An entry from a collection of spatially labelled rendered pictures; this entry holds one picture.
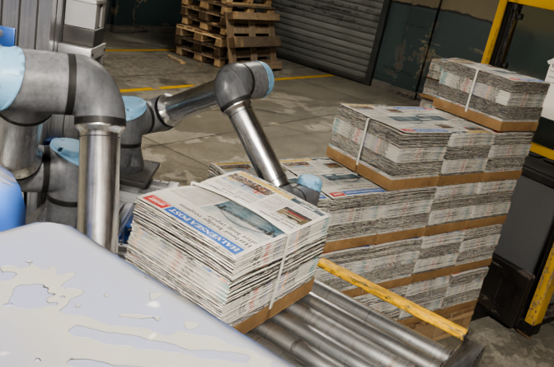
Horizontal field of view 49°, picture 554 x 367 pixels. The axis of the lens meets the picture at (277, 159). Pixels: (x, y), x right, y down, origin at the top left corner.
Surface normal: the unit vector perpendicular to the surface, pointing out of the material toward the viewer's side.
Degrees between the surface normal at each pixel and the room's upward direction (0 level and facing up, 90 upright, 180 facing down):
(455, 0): 90
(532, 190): 90
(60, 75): 61
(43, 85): 78
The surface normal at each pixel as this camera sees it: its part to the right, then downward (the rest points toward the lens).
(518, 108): 0.57, 0.36
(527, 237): -0.80, 0.04
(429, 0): -0.58, 0.15
